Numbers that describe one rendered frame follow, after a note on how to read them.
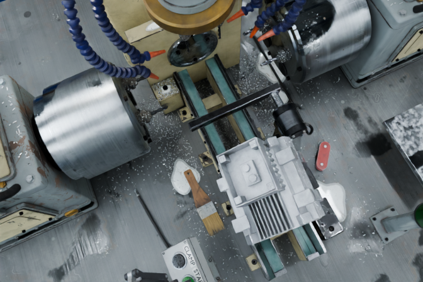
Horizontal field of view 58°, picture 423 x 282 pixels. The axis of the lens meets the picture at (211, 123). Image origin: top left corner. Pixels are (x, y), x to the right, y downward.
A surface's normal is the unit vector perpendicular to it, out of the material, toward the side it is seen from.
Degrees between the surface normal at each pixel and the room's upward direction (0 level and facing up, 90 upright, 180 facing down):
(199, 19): 0
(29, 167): 0
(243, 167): 23
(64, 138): 28
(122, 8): 90
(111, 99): 9
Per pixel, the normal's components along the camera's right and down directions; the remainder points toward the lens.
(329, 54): 0.36, 0.64
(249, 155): -0.41, -0.17
